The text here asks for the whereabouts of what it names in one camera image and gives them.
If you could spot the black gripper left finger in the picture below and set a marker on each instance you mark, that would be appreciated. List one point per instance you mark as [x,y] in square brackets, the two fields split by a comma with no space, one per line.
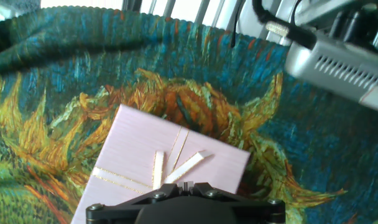
[114,213]

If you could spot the pink ribboned casing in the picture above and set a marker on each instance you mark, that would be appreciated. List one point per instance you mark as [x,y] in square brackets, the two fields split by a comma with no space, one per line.
[136,146]

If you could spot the black camera clamp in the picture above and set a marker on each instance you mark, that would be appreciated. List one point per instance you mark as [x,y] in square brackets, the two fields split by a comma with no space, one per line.
[353,28]

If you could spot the sunflower painting print cloth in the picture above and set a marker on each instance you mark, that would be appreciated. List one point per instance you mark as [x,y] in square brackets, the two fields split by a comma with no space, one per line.
[52,93]

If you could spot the silver vented camera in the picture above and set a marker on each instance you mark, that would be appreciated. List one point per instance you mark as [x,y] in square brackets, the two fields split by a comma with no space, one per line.
[338,68]

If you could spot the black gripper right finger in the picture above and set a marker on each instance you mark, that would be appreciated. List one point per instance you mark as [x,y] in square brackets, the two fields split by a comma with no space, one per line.
[260,213]

